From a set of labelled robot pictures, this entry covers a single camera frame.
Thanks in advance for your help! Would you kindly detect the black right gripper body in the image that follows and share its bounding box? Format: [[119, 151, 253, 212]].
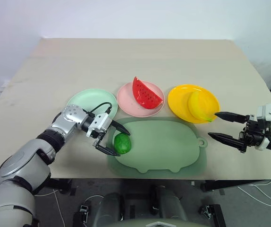
[[237, 114, 271, 153]]

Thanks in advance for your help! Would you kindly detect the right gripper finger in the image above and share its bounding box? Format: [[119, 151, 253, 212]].
[[207, 132, 241, 148], [214, 111, 248, 123]]

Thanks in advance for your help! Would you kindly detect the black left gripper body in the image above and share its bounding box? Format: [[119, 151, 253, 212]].
[[91, 122, 114, 148]]

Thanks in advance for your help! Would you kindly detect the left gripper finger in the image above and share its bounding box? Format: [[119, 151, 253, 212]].
[[94, 144, 121, 157], [110, 121, 131, 136]]

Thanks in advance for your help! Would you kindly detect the pink plate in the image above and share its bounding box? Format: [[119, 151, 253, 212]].
[[116, 81, 166, 117]]

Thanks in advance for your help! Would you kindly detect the light green plate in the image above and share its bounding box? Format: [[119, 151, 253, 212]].
[[66, 88, 119, 119]]

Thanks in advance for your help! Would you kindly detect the yellow plate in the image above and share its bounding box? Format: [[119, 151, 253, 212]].
[[167, 84, 220, 124]]

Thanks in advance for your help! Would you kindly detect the green round fruit toy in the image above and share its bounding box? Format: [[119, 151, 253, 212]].
[[114, 132, 132, 155]]

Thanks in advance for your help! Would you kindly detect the yellow banana toy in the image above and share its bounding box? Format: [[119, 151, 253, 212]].
[[187, 91, 218, 123]]

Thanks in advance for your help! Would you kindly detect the red watermelon slice toy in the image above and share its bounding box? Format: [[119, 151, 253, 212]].
[[132, 76, 164, 110]]

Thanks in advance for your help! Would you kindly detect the green pig-shaped silicone mat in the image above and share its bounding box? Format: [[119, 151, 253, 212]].
[[107, 116, 208, 176]]

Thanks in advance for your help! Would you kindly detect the dark rounded grey shape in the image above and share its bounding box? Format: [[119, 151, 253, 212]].
[[153, 186, 188, 221], [94, 192, 127, 227]]

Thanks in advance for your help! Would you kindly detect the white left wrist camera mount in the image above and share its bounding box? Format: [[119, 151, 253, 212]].
[[86, 113, 114, 138]]

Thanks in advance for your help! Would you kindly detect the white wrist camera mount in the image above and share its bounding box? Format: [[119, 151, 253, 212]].
[[255, 103, 271, 151], [86, 113, 114, 138]]

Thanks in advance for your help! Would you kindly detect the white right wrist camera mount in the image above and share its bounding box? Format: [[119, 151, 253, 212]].
[[255, 103, 271, 151]]

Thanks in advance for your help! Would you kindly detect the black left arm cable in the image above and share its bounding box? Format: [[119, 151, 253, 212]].
[[87, 102, 113, 117]]

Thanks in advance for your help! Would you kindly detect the black table frame bar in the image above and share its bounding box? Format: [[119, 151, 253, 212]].
[[201, 180, 271, 192], [47, 178, 77, 195]]

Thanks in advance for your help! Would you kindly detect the white floor cable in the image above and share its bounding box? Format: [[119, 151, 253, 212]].
[[34, 188, 64, 227], [237, 180, 271, 209]]

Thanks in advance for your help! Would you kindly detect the black caster bracket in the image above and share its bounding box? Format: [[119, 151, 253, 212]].
[[200, 204, 215, 218], [78, 204, 90, 217]]

